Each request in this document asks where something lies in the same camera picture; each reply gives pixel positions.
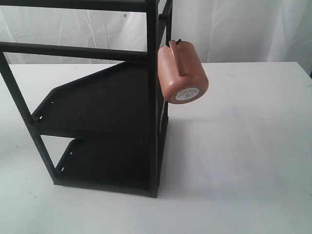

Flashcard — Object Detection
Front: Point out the white backdrop cloth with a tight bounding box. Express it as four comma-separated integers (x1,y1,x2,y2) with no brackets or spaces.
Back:
0,0,312,72

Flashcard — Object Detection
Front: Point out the pink ceramic mug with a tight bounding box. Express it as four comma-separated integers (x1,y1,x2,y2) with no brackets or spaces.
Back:
157,40,209,104

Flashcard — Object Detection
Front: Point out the black metal shelf rack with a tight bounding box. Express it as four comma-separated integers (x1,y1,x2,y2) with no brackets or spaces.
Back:
0,0,173,198

